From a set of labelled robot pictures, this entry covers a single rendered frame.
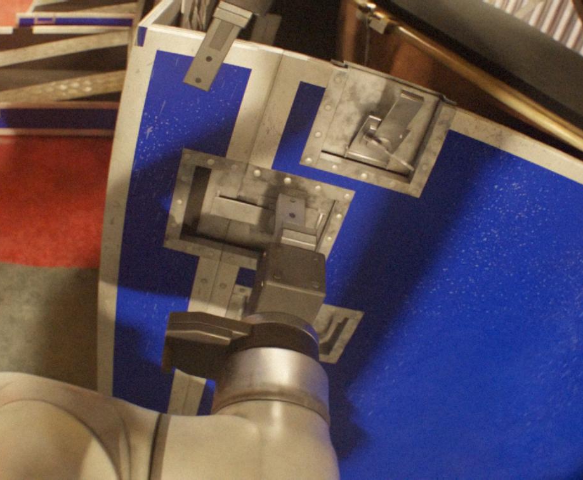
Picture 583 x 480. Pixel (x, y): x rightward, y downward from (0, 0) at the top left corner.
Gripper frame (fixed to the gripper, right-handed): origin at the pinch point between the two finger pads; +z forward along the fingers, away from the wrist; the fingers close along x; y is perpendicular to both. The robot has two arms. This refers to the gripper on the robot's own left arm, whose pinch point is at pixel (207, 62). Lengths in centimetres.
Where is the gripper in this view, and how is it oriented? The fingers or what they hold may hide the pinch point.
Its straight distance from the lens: 53.5
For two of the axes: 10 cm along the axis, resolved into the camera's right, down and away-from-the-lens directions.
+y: -9.0, -3.7, -2.5
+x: -0.2, 6.0, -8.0
